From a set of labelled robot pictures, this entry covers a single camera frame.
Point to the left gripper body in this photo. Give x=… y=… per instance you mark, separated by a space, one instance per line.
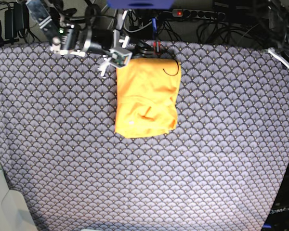
x=272 y=52

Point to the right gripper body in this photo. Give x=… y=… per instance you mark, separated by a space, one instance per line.
x=120 y=39

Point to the yellow T-shirt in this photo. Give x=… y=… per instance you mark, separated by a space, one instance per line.
x=147 y=90

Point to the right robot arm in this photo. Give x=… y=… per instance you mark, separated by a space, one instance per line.
x=94 y=32

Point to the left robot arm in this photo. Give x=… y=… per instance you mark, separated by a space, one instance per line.
x=278 y=15

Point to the red black table clamp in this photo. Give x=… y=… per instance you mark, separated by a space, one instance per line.
x=157 y=47

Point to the black power strip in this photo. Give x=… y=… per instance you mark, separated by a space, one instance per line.
x=197 y=14

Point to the blue fan-pattern tablecloth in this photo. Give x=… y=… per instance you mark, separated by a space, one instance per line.
x=219 y=170

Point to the black OpenArm box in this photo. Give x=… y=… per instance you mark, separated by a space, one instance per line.
x=278 y=218

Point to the grey chair seat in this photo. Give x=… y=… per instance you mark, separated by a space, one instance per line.
x=14 y=213

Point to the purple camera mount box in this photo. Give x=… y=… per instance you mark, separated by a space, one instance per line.
x=140 y=4

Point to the blue clamp handle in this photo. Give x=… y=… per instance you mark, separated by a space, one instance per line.
x=154 y=28

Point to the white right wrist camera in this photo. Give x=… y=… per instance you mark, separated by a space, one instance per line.
x=120 y=57

